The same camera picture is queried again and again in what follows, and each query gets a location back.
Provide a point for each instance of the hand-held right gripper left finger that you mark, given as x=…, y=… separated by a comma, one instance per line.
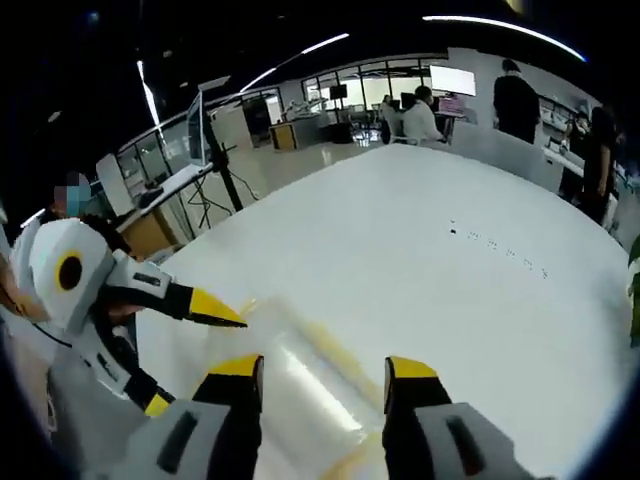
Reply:
x=225, y=425

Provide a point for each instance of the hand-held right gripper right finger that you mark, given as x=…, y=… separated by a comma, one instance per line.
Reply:
x=415, y=430

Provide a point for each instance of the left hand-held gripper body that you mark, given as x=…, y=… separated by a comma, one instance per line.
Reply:
x=92, y=305

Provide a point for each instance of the clear plastic box yellow clips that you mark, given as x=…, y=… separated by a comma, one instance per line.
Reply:
x=310, y=380

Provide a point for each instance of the white side desk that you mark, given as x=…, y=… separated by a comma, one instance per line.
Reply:
x=170, y=182

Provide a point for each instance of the black tripod stand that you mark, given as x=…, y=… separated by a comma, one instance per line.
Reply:
x=227, y=170

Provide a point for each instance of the open laptop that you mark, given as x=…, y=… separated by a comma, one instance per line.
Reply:
x=197, y=130

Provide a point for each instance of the wooden cabinet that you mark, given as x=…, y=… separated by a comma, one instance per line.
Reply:
x=284, y=136

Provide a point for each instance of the green potted plant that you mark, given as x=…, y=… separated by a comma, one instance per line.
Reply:
x=634, y=300

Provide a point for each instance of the small black monitor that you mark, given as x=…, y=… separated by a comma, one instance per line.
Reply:
x=338, y=91

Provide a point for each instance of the ceiling light strip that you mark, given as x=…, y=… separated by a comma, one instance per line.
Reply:
x=500, y=25
x=300, y=52

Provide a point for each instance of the white low partition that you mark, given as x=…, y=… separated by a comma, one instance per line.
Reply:
x=500, y=150

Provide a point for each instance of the large wall screen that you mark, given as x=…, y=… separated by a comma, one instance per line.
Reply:
x=452, y=81

